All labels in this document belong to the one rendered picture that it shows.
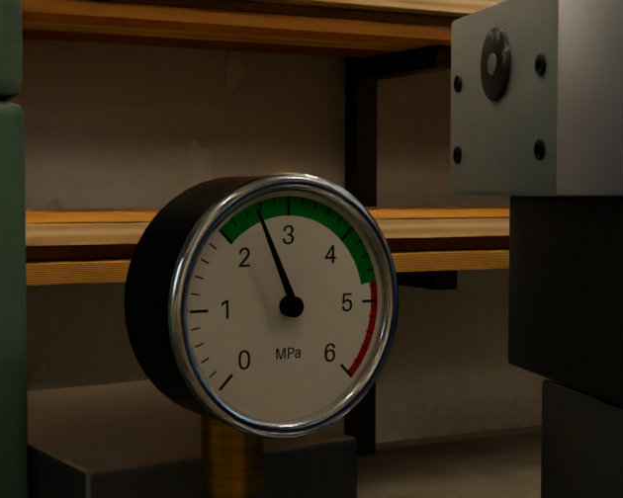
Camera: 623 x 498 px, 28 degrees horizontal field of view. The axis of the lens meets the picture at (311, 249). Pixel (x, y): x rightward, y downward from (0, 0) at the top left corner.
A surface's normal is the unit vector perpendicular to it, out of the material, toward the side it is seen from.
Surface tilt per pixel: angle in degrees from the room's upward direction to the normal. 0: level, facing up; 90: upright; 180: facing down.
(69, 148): 90
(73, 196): 90
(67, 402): 0
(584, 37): 90
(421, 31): 90
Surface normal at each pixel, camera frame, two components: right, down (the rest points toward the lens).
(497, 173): -0.97, 0.01
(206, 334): 0.54, 0.04
